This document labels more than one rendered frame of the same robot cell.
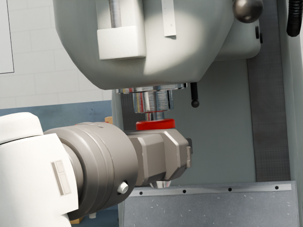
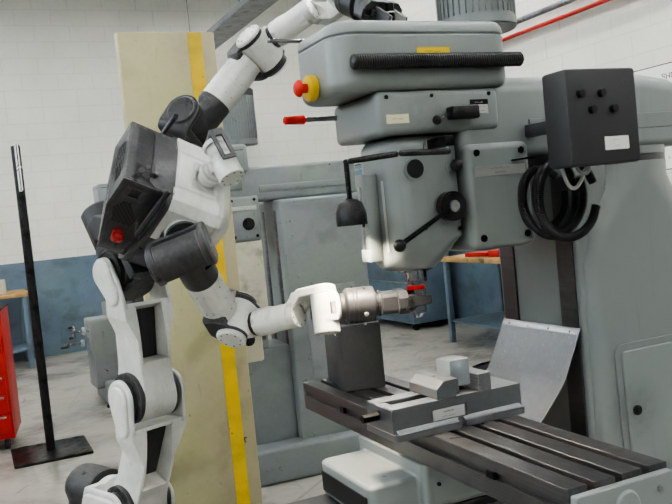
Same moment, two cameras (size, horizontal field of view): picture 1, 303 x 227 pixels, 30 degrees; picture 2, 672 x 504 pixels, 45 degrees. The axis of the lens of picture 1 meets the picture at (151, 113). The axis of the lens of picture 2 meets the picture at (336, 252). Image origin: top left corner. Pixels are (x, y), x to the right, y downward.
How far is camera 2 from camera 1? 163 cm
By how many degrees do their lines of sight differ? 52
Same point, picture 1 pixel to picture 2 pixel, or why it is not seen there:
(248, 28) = (472, 237)
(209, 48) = (411, 256)
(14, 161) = (315, 300)
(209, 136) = (540, 290)
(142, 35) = (377, 252)
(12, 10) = not seen: outside the picture
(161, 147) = (395, 299)
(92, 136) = (353, 293)
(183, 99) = (528, 263)
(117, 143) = (365, 296)
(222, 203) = (541, 337)
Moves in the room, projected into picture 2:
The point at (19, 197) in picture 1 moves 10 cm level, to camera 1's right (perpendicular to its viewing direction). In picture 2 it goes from (316, 312) to (341, 313)
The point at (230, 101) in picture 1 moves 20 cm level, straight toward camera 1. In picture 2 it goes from (549, 267) to (490, 277)
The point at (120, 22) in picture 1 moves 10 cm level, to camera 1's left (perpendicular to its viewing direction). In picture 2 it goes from (366, 248) to (340, 249)
